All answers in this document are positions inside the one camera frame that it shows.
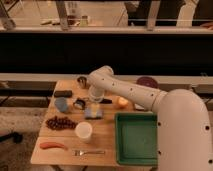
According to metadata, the blue sponge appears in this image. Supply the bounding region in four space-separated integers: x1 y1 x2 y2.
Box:
84 108 103 120

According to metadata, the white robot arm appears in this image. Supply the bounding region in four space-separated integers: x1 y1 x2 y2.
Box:
88 66 213 171

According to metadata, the purple bowl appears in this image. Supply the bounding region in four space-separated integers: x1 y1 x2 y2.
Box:
136 76 158 88

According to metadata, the black binder clip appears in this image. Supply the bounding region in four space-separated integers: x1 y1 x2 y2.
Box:
73 98 86 110

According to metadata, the white paper cup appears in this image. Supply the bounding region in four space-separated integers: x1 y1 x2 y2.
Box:
75 122 93 143

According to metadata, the wooden table board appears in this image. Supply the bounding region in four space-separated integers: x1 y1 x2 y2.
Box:
31 80 152 167

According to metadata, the small metal cup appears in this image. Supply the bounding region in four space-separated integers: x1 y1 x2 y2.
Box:
77 76 87 89

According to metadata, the yellow apple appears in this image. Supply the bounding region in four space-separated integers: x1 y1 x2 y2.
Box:
116 97 129 108

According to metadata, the black rectangular block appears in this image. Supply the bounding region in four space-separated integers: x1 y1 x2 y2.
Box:
54 90 73 98

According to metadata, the red grape bunch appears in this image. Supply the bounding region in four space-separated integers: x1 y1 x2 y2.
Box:
46 116 77 131

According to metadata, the silver fork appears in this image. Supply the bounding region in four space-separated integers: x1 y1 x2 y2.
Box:
74 150 105 156

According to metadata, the green plastic tray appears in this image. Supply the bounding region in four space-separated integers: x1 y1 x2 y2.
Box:
115 113 158 166

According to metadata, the black handled tool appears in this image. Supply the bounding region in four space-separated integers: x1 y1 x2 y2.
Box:
100 99 112 104

